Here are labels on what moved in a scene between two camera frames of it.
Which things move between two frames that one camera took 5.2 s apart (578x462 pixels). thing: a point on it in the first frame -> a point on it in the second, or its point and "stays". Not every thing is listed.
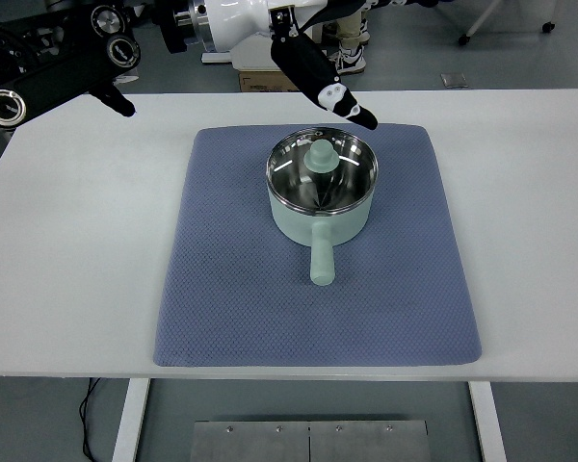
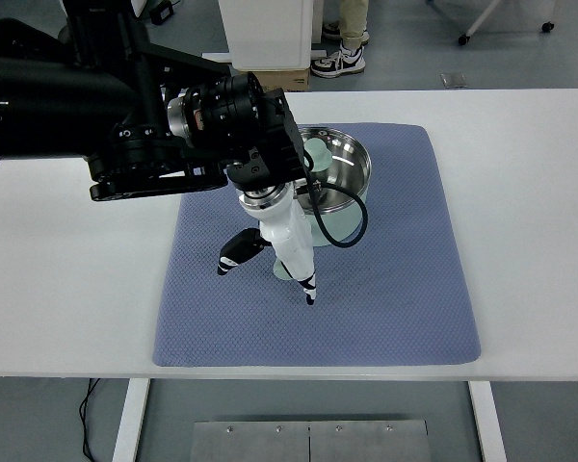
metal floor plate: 310,441 stays
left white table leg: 128,436 stays
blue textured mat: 239,295 stays
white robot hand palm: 230,22 -> 283,226
